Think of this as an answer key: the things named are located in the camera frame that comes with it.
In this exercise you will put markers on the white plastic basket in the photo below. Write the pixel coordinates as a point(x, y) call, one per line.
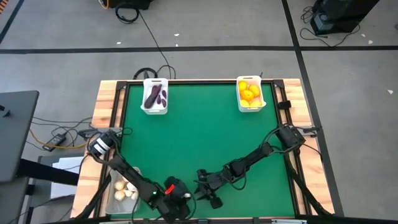
point(248, 77)
point(155, 81)

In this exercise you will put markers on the black clamp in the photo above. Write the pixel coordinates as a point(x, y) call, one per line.
point(284, 104)

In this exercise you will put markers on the black power adapter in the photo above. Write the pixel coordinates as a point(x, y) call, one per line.
point(55, 142)

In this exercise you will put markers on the red tab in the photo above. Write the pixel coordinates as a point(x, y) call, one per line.
point(169, 189)

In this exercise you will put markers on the orange striped object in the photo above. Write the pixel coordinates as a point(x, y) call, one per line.
point(2, 4)

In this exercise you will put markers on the black aluminium table frame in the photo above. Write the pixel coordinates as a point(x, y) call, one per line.
point(122, 85)

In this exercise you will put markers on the black diagonal frame strut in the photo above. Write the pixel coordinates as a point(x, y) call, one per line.
point(93, 199)
point(306, 189)

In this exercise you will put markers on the black box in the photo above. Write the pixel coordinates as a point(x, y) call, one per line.
point(130, 3)

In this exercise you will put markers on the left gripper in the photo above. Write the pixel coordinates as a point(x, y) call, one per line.
point(180, 188)

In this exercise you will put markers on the white paper sheet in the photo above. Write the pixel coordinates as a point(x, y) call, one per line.
point(66, 186)

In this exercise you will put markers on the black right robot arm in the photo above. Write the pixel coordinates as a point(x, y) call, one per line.
point(252, 160)

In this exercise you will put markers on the yellow lemon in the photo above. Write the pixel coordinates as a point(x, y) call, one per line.
point(242, 85)
point(244, 103)
point(247, 95)
point(254, 90)
point(256, 103)

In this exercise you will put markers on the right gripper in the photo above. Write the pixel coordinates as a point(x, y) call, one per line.
point(214, 182)

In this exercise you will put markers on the green table mat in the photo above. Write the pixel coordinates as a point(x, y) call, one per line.
point(202, 140)

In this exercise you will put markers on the black equipment case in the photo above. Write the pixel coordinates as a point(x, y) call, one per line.
point(342, 12)

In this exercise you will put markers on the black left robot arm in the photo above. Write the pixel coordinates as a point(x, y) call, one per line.
point(133, 180)

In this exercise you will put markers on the light grey plastic basket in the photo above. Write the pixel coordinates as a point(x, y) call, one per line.
point(118, 208)

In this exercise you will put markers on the grey desk top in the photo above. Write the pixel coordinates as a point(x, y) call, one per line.
point(15, 133)

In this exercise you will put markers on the black desk beam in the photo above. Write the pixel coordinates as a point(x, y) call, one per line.
point(46, 172)

